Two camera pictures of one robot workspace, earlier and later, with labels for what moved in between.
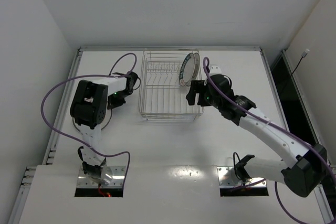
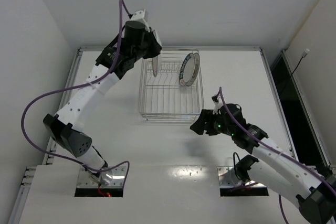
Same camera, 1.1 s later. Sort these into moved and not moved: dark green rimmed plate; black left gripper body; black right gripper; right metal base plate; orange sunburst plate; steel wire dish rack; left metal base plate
Moved: black left gripper body; black right gripper; orange sunburst plate
Not moved: right metal base plate; dark green rimmed plate; steel wire dish rack; left metal base plate
